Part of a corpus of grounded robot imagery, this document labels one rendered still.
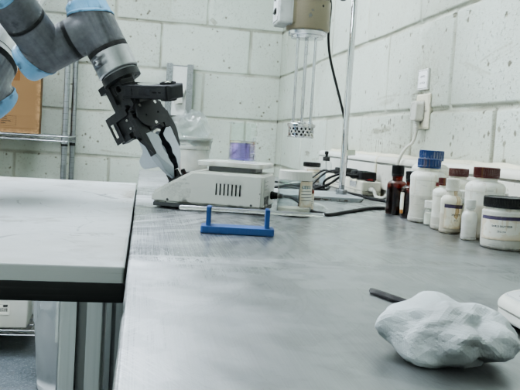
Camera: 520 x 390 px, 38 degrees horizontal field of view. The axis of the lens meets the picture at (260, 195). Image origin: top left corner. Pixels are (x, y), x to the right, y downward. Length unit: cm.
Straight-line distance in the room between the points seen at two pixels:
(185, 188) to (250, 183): 12
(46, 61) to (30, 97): 205
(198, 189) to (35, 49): 38
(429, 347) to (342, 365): 5
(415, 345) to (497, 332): 5
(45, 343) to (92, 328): 225
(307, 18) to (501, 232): 87
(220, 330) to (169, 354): 7
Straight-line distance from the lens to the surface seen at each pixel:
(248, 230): 101
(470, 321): 47
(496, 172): 118
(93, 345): 77
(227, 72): 381
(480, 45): 162
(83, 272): 74
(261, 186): 128
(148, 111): 135
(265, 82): 383
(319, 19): 177
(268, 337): 50
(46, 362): 304
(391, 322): 48
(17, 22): 136
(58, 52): 140
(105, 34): 138
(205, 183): 130
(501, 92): 151
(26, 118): 346
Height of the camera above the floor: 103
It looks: 4 degrees down
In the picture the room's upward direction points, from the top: 4 degrees clockwise
